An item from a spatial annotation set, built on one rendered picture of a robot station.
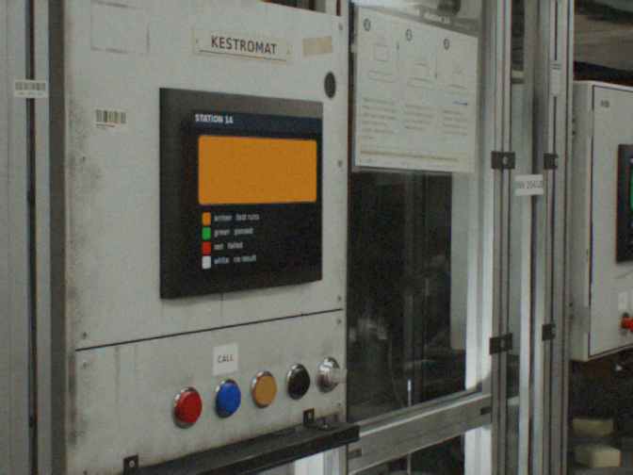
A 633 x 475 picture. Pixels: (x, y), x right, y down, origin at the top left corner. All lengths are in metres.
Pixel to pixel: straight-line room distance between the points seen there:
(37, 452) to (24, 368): 0.08
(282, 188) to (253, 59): 0.14
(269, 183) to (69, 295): 0.27
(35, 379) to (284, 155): 0.37
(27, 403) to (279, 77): 0.45
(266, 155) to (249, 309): 0.16
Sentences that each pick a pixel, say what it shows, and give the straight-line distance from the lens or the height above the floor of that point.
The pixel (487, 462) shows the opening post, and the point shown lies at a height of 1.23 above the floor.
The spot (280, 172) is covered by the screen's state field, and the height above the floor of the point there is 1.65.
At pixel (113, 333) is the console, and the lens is 1.10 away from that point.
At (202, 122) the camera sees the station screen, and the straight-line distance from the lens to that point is 1.14.
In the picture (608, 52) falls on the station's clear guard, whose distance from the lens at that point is 2.15.
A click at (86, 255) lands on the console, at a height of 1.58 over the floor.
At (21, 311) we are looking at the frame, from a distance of 1.04.
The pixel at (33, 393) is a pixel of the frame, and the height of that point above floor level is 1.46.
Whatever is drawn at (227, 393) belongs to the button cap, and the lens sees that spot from 1.21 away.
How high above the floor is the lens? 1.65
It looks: 3 degrees down
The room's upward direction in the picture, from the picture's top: straight up
